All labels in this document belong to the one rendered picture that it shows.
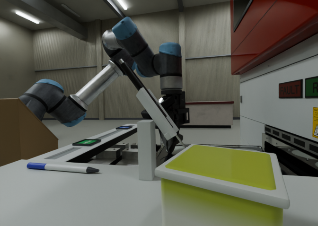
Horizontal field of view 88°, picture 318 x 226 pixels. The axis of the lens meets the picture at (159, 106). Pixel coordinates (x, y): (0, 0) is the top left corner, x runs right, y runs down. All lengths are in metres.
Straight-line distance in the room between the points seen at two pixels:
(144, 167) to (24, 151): 0.59
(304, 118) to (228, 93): 8.78
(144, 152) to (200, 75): 9.03
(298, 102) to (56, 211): 0.56
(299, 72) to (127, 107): 9.65
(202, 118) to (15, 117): 6.02
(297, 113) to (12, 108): 0.90
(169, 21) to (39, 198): 10.08
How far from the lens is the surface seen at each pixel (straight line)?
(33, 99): 0.87
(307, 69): 0.55
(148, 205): 0.21
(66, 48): 12.67
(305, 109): 0.55
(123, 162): 0.58
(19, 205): 0.27
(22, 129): 0.77
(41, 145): 0.82
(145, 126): 0.24
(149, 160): 0.25
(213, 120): 6.46
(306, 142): 0.55
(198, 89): 9.17
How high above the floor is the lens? 1.08
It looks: 2 degrees down
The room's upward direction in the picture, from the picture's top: 2 degrees counter-clockwise
